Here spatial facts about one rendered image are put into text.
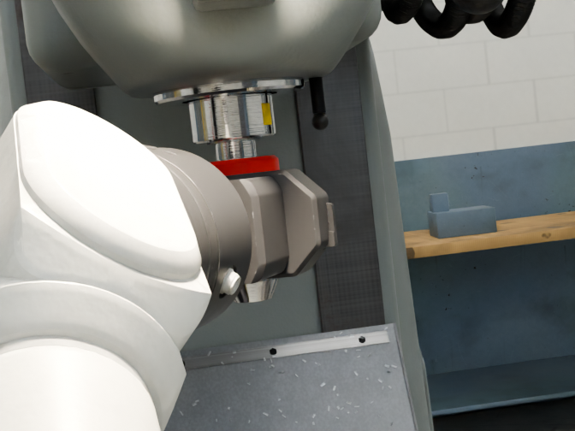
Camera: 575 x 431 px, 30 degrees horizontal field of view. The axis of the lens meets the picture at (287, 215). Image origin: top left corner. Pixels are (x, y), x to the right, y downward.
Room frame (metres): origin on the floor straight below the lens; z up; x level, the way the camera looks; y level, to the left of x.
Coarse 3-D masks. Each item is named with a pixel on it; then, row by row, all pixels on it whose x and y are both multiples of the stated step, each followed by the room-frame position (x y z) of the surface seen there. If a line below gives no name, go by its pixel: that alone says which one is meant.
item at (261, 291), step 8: (272, 280) 0.60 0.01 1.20; (248, 288) 0.59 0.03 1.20; (256, 288) 0.60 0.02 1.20; (264, 288) 0.60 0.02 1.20; (272, 288) 0.60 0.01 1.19; (240, 296) 0.60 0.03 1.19; (248, 296) 0.60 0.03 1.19; (256, 296) 0.60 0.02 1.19; (264, 296) 0.60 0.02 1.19; (272, 296) 0.61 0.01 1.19
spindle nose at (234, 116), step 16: (224, 96) 0.59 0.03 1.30; (240, 96) 0.59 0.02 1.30; (256, 96) 0.59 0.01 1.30; (192, 112) 0.60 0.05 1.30; (208, 112) 0.59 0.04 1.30; (224, 112) 0.59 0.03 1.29; (240, 112) 0.59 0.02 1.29; (256, 112) 0.59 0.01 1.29; (272, 112) 0.60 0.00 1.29; (192, 128) 0.60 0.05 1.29; (208, 128) 0.59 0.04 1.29; (224, 128) 0.59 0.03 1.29; (240, 128) 0.59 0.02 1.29; (256, 128) 0.59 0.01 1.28; (272, 128) 0.60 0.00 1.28
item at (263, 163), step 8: (232, 160) 0.59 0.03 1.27; (240, 160) 0.59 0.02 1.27; (248, 160) 0.59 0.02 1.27; (256, 160) 0.59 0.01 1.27; (264, 160) 0.59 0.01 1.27; (272, 160) 0.60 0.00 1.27; (224, 168) 0.59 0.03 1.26; (232, 168) 0.59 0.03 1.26; (240, 168) 0.59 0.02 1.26; (248, 168) 0.59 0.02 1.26; (256, 168) 0.59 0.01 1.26; (264, 168) 0.59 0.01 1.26; (272, 168) 0.60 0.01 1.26
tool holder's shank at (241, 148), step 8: (208, 144) 0.60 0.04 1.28; (216, 144) 0.61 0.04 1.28; (224, 144) 0.60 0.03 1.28; (232, 144) 0.60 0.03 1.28; (240, 144) 0.60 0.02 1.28; (248, 144) 0.60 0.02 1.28; (216, 152) 0.61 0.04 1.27; (224, 152) 0.60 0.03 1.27; (232, 152) 0.60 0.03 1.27; (240, 152) 0.60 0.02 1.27; (248, 152) 0.60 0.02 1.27; (256, 152) 0.61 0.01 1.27; (224, 160) 0.60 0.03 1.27
